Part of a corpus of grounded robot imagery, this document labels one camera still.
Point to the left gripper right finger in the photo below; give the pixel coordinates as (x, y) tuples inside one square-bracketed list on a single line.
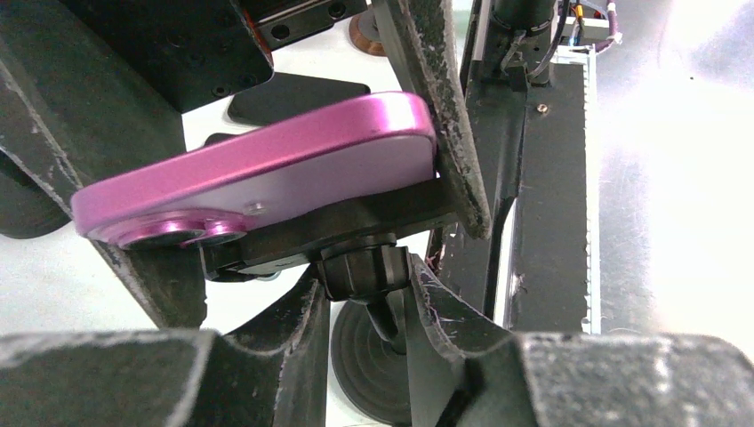
[(463, 370)]

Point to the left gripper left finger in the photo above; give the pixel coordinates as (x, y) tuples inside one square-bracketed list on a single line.
[(270, 371)]

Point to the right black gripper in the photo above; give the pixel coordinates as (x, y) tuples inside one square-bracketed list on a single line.
[(73, 112)]

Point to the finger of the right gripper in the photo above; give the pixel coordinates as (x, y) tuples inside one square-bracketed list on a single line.
[(418, 38)]

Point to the black phone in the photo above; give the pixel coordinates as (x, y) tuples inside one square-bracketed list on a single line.
[(216, 138), (289, 95)]

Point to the purple phone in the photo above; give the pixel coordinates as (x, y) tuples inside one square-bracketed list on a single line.
[(368, 145)]

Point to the brown base phone stand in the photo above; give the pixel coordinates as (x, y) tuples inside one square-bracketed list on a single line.
[(365, 35)]

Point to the right small circuit board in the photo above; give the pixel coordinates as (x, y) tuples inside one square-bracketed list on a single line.
[(591, 26)]

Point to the black front mounting rail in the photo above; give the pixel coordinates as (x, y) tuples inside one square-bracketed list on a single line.
[(529, 100)]

